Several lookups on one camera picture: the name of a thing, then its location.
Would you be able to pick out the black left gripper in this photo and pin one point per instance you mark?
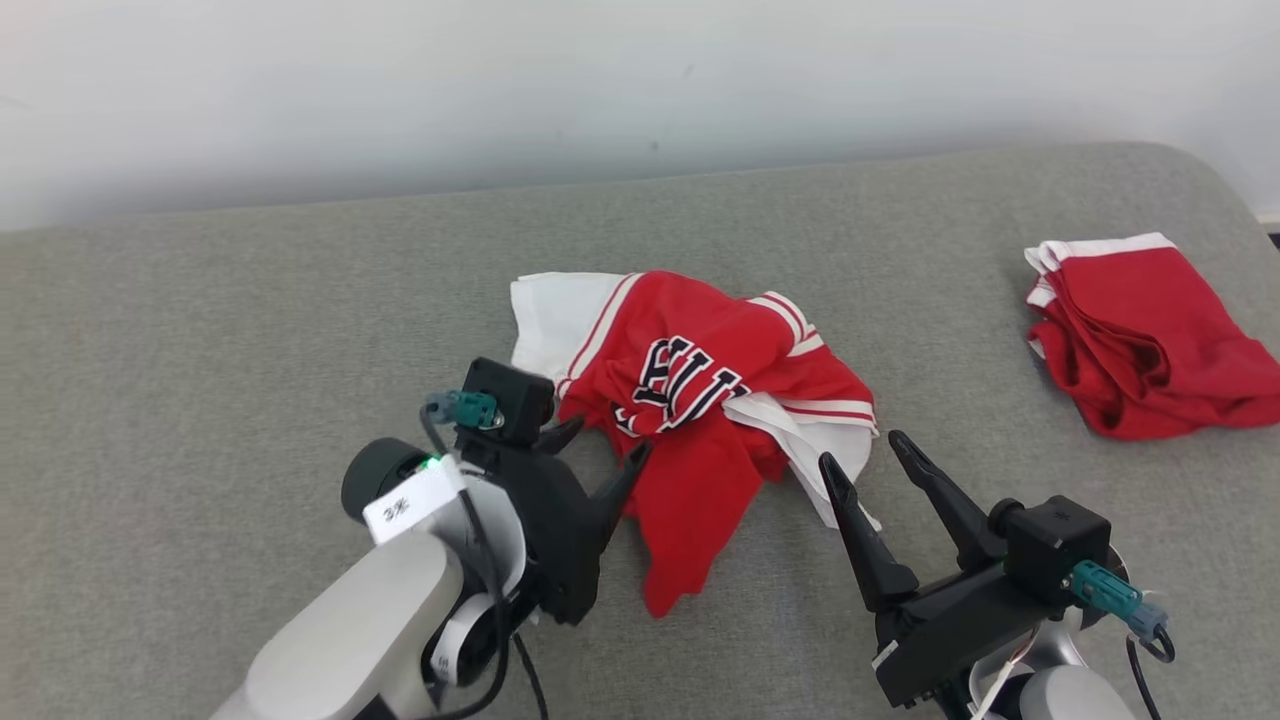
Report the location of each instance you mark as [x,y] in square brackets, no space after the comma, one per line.
[560,540]

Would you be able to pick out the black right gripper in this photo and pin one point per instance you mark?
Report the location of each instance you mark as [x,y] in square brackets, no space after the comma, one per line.
[950,630]

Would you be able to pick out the red and white jersey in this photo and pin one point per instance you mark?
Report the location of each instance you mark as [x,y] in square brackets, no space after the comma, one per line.
[690,420]

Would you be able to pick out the red Bulls 23 shorts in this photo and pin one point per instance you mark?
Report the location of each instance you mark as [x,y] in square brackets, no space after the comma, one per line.
[1150,340]

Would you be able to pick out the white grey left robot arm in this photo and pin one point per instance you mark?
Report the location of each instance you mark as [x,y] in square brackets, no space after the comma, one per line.
[360,630]

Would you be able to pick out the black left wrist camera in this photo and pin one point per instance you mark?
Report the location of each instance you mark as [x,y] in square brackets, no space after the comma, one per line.
[510,400]

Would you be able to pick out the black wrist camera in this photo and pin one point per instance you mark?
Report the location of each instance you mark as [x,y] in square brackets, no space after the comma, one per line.
[1055,545]
[510,400]

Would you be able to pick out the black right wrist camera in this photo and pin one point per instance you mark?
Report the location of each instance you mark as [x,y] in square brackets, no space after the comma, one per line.
[1055,545]

